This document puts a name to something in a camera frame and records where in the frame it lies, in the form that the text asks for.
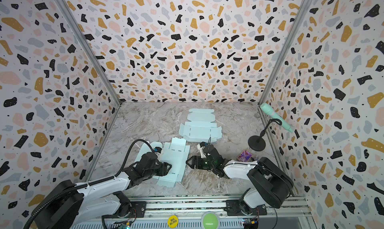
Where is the mint paper box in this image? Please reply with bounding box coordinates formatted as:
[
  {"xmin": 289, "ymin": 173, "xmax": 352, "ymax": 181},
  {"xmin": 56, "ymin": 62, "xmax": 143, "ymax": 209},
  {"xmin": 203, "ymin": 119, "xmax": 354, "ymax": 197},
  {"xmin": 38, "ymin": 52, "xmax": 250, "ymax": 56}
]
[{"xmin": 150, "ymin": 138, "xmax": 190, "ymax": 188}]

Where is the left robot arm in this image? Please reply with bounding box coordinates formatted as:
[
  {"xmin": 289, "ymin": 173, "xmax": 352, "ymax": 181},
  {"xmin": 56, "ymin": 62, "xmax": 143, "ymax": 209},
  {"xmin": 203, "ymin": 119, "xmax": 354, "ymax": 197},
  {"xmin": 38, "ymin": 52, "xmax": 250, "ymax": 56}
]
[{"xmin": 25, "ymin": 152, "xmax": 172, "ymax": 229}]

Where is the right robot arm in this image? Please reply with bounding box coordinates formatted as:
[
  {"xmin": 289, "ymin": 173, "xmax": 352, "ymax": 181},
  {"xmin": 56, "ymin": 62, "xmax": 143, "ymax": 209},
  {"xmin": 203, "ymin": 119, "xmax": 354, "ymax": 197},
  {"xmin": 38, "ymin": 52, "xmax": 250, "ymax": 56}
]
[{"xmin": 186, "ymin": 142, "xmax": 294, "ymax": 216}]

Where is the colourful small card box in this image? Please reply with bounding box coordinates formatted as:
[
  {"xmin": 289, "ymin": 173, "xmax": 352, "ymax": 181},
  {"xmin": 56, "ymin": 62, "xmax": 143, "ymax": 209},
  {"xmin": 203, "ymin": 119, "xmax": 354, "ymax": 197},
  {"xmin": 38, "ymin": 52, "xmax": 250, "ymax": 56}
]
[{"xmin": 237, "ymin": 150, "xmax": 253, "ymax": 162}]

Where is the mint flat box far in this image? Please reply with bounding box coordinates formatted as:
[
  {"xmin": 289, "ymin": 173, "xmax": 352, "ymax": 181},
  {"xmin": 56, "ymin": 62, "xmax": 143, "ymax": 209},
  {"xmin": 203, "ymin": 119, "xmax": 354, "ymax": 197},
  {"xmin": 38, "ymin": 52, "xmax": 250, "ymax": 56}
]
[{"xmin": 179, "ymin": 108, "xmax": 223, "ymax": 143}]

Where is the yellow round sticker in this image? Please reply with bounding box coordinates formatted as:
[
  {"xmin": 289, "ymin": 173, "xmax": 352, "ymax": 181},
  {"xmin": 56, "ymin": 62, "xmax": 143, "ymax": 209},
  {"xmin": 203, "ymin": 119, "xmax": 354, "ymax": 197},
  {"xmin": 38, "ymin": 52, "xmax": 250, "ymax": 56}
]
[{"xmin": 168, "ymin": 215, "xmax": 179, "ymax": 229}]

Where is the green round button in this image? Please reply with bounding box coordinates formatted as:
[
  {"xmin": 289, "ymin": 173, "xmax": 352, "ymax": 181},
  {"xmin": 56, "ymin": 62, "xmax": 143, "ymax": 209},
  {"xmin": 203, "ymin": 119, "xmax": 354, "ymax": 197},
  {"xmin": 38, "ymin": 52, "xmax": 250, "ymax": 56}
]
[{"xmin": 201, "ymin": 212, "xmax": 219, "ymax": 229}]

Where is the mint green microphone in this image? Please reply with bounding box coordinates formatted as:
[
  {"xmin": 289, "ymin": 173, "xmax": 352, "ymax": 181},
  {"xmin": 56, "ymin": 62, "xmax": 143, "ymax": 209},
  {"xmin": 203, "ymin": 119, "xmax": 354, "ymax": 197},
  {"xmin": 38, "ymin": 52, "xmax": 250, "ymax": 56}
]
[{"xmin": 260, "ymin": 103, "xmax": 294, "ymax": 133}]

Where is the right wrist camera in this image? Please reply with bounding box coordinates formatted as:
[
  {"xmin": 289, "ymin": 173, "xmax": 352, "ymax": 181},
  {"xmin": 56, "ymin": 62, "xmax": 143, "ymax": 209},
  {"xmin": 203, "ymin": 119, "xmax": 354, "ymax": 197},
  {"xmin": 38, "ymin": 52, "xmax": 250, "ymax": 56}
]
[{"xmin": 197, "ymin": 142, "xmax": 209, "ymax": 158}]

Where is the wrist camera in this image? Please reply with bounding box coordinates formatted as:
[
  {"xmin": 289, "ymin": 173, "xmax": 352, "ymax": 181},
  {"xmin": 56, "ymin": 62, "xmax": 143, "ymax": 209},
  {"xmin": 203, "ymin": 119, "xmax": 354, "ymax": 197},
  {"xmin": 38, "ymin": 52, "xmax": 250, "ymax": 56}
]
[
  {"xmin": 197, "ymin": 142, "xmax": 209, "ymax": 158},
  {"xmin": 153, "ymin": 147, "xmax": 163, "ymax": 154}
]

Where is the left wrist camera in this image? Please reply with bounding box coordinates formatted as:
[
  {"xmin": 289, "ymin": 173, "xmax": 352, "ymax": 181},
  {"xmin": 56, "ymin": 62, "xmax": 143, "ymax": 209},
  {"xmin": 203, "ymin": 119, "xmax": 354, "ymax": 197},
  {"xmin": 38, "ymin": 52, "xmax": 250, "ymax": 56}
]
[{"xmin": 153, "ymin": 147, "xmax": 163, "ymax": 154}]

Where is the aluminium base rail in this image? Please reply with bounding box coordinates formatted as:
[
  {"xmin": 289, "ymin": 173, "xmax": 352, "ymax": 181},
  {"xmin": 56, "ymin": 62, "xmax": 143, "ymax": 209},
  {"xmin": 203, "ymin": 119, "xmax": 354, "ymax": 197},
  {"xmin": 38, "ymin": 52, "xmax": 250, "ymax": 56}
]
[{"xmin": 71, "ymin": 194, "xmax": 314, "ymax": 229}]

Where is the left black corrugated cable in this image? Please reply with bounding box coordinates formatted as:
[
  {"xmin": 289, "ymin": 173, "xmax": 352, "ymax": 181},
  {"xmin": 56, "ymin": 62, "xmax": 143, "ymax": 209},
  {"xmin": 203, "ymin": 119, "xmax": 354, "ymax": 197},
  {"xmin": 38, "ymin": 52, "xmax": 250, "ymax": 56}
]
[{"xmin": 23, "ymin": 138, "xmax": 154, "ymax": 229}]

